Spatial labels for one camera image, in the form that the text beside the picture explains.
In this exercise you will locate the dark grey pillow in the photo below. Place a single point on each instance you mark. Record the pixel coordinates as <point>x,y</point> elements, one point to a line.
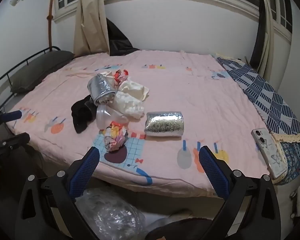
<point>37,68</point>

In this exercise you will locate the white paper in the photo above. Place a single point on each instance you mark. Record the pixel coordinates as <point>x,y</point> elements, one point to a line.
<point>107,74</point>

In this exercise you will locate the clear plastic cup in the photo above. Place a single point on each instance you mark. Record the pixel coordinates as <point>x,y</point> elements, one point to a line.
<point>107,118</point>

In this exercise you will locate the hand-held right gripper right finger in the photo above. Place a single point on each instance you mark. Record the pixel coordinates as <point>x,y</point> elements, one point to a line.
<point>212,170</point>

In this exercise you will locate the crumpled silver foil bag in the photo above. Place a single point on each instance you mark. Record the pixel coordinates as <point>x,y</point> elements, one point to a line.
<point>101,90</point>

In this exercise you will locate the black metal bed frame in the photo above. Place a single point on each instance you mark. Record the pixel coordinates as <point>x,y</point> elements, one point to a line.
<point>27,58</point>

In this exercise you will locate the colourful crumpled wrapper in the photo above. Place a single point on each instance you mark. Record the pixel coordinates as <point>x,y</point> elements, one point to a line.
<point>115,138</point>

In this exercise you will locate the clear plastic bag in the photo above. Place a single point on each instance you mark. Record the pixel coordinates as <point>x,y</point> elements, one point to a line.
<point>110,212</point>

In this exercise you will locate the wooden sword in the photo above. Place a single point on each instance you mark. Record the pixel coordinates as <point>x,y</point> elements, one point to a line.
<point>50,30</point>

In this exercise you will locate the red and white wrapper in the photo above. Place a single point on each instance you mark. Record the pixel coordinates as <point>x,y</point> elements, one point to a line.
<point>121,75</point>

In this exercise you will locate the beige curtain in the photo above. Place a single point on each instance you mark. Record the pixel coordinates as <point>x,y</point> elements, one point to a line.
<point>90,30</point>

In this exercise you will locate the blue patterned blanket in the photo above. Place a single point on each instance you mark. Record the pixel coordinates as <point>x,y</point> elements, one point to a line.
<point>264,87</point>

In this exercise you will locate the pink printed blanket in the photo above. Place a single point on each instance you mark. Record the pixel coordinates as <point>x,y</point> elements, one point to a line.
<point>189,92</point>

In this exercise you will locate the cream white cloth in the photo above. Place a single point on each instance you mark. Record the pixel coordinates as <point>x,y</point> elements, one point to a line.
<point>133,90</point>

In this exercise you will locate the phone with white case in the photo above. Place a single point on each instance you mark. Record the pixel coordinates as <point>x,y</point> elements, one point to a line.
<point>269,152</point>

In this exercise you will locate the tied cream curtain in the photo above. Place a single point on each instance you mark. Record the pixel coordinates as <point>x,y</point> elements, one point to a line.
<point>268,30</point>

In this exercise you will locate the black sock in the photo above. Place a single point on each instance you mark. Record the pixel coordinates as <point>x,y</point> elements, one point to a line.
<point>81,116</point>

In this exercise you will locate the dark cloth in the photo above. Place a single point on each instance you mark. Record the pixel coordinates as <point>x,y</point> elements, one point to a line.
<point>184,227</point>

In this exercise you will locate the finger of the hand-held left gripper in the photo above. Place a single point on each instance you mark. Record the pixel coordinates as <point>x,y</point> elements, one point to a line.
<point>16,139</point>
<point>12,115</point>

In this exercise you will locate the black bag by wall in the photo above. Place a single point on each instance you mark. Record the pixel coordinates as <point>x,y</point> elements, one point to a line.
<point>117,42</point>

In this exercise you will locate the rolled silver foil bag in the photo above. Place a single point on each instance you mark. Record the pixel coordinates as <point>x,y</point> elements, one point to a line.
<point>163,124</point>

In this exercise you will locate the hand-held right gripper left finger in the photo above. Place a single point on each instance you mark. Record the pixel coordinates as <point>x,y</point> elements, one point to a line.
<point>86,166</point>

